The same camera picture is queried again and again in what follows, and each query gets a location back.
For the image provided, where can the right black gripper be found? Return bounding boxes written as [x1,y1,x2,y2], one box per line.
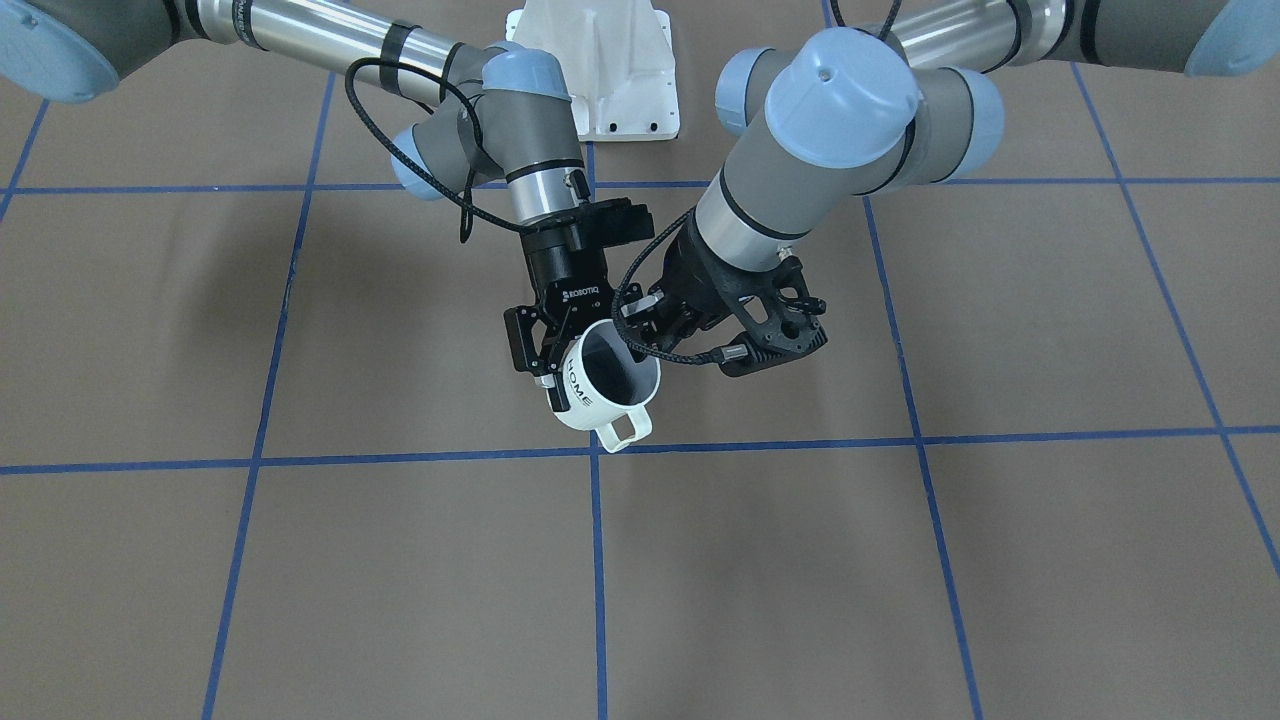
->
[503,199,657,413]

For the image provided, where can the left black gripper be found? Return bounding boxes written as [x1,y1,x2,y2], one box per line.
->
[618,218,828,377]

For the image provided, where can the white mug grey inside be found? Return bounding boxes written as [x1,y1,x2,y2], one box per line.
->
[554,319,660,454]

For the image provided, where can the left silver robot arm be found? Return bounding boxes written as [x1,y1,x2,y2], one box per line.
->
[611,1,1277,377]

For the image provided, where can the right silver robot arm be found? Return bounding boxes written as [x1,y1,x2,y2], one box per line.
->
[3,1,654,416]

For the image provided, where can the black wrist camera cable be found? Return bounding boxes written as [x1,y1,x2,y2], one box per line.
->
[346,55,541,243]

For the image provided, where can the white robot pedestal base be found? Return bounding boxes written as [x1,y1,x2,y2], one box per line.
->
[506,1,681,142]

